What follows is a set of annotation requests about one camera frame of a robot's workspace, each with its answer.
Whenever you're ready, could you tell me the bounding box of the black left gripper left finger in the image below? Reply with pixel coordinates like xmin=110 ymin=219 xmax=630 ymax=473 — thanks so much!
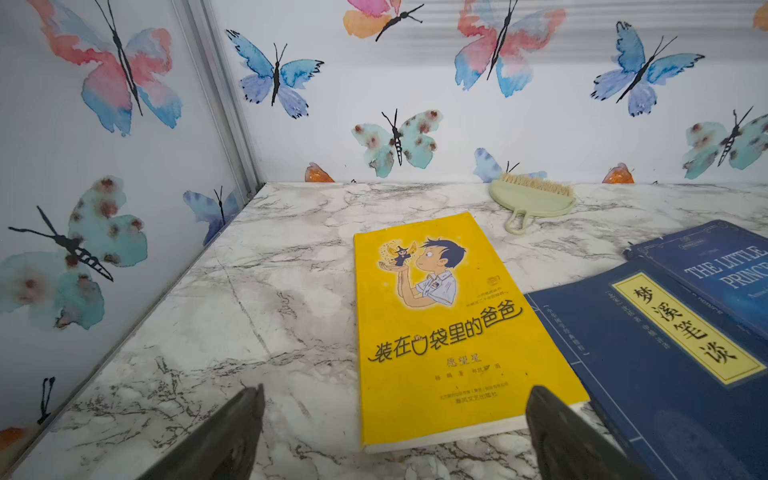
xmin=139 ymin=385 xmax=266 ymax=480

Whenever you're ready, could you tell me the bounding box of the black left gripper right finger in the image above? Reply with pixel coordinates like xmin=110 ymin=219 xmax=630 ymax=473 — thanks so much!
xmin=526 ymin=385 xmax=651 ymax=480

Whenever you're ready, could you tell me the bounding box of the blue Little Prince book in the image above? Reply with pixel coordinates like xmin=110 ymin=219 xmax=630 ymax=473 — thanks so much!
xmin=624 ymin=220 xmax=767 ymax=338

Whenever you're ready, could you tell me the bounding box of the dark blue Chinese book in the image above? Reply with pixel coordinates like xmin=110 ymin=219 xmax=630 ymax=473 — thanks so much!
xmin=528 ymin=259 xmax=767 ymax=479

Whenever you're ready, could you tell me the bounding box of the yellow illustrated book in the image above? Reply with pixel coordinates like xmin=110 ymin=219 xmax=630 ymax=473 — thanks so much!
xmin=354 ymin=213 xmax=588 ymax=453

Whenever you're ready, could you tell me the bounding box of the green scrub brush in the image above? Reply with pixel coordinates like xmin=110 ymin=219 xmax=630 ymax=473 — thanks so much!
xmin=489 ymin=173 xmax=577 ymax=235

